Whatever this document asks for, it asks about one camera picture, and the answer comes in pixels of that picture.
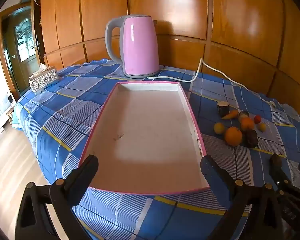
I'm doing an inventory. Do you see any white power cable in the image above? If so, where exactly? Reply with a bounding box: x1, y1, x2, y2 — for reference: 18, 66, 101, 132
147, 57, 277, 107

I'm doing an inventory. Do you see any pink electric kettle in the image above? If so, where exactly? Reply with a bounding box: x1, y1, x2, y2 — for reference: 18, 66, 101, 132
105, 15, 160, 79

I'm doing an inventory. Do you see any dark brown mangosteen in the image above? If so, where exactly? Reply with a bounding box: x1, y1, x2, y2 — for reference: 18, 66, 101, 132
244, 129, 259, 148

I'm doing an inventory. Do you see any blue plaid tablecloth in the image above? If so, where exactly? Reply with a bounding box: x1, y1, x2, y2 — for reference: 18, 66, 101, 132
11, 59, 300, 240

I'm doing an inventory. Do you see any pale yellow lemon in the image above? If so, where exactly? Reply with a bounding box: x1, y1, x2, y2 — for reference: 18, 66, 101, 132
213, 122, 225, 135

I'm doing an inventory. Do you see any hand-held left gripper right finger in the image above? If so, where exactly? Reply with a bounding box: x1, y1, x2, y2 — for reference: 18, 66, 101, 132
200, 155, 284, 240

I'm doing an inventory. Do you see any small orange tangerine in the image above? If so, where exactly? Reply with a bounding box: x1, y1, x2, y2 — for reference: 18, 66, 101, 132
241, 117, 255, 131

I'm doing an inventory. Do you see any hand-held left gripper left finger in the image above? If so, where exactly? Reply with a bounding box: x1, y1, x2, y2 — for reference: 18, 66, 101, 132
15, 154, 99, 240

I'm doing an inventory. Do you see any small wooden stool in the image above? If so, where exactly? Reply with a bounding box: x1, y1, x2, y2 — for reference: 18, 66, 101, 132
6, 109, 15, 126

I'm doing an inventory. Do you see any large orange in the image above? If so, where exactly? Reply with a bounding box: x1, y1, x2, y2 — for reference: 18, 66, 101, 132
224, 127, 243, 147

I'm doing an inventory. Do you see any pink-edged white tray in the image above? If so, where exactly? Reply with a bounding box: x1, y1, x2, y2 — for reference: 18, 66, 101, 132
78, 81, 210, 195

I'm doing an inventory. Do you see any silver patterned tissue box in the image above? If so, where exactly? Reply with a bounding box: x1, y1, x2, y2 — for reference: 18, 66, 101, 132
29, 64, 59, 95

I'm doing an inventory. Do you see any orange carrot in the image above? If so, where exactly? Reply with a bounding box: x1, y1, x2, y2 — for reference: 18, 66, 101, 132
221, 110, 240, 120

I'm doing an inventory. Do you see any dark wooden glass door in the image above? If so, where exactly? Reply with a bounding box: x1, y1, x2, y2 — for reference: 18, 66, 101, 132
1, 5, 43, 93

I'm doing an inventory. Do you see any wooden wardrobe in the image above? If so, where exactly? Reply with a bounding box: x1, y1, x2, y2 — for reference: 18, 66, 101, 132
39, 0, 300, 115

